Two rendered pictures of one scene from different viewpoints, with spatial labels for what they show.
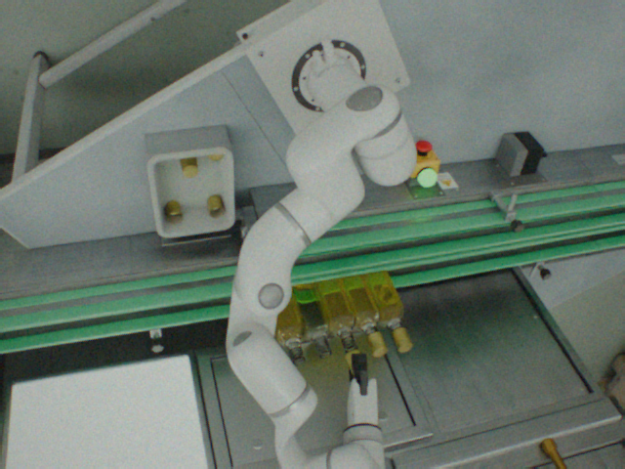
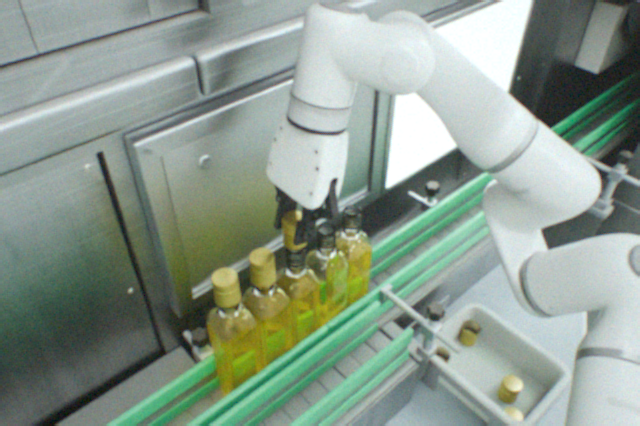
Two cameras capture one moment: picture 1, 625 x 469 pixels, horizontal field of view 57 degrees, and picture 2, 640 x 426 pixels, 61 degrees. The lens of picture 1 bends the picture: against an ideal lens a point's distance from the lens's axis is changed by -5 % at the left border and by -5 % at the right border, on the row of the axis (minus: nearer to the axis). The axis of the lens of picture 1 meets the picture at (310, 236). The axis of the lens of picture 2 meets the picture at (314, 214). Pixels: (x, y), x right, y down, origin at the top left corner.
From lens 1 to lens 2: 93 cm
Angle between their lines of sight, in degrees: 43
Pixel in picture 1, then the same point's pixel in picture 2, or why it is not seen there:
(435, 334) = (80, 324)
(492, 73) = not seen: outside the picture
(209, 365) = (373, 182)
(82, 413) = not seen: hidden behind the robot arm
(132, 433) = not seen: hidden behind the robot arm
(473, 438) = (53, 149)
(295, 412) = (526, 121)
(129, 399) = (437, 126)
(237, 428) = (363, 112)
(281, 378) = (559, 162)
